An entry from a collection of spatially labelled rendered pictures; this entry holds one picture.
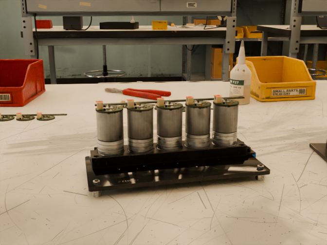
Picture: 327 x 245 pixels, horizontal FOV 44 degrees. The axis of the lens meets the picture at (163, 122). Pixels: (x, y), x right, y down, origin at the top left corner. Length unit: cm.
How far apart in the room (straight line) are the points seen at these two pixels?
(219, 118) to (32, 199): 18
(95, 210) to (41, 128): 24
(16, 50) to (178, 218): 469
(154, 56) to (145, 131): 444
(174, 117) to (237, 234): 13
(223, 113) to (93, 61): 445
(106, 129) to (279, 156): 18
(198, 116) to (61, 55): 450
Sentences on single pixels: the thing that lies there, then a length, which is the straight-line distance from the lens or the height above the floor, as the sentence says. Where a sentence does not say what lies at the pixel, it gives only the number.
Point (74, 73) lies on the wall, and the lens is 485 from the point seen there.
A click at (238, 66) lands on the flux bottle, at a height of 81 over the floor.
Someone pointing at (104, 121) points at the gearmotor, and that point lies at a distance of 36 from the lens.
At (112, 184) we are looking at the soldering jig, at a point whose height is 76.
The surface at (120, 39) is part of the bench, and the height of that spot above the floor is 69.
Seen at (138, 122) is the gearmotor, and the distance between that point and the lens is 36.
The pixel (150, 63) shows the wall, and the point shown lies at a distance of 480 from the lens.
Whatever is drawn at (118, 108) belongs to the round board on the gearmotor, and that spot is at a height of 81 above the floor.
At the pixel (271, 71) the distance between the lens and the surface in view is 80.
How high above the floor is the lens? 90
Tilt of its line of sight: 16 degrees down
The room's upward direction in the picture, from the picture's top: straight up
